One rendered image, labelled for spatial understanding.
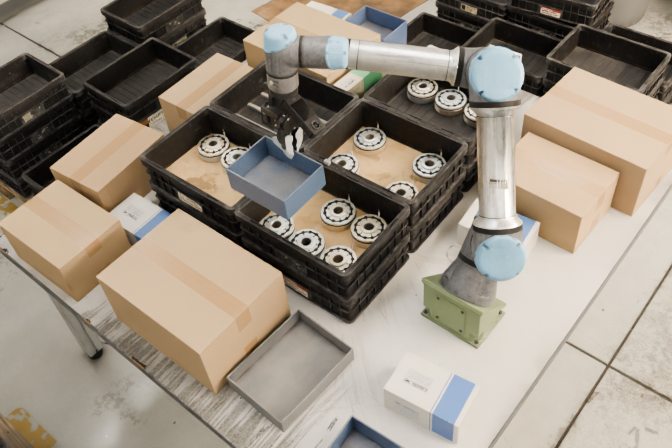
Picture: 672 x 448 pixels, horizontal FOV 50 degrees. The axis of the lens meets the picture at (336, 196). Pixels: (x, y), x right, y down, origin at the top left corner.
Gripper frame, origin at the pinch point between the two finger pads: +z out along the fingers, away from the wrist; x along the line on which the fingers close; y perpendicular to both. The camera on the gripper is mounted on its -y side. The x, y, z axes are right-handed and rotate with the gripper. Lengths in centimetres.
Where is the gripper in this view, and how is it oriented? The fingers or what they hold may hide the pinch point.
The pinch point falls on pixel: (294, 154)
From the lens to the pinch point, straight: 187.6
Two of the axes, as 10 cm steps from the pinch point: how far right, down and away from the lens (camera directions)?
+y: -7.5, -4.4, 5.0
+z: 0.2, 7.4, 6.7
